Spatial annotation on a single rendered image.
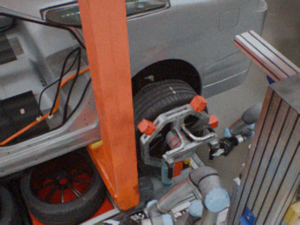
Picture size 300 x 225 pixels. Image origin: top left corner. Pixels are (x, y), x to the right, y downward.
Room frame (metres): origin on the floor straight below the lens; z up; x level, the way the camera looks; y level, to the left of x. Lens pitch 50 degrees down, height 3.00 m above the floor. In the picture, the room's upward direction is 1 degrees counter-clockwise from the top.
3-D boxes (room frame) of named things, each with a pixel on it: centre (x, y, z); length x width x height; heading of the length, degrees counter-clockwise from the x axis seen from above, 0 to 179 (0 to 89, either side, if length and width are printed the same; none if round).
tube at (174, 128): (1.68, -0.14, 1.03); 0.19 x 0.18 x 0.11; 26
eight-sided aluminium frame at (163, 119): (1.83, -0.18, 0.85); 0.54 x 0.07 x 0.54; 116
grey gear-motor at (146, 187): (1.85, 0.14, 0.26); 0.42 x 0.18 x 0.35; 26
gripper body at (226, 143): (1.76, -0.56, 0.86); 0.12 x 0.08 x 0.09; 117
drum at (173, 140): (1.77, -0.21, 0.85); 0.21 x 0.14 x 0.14; 26
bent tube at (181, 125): (1.76, -0.32, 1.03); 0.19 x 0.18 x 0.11; 26
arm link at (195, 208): (1.13, -0.27, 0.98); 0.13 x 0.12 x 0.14; 13
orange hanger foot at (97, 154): (1.81, 0.35, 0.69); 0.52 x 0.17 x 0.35; 26
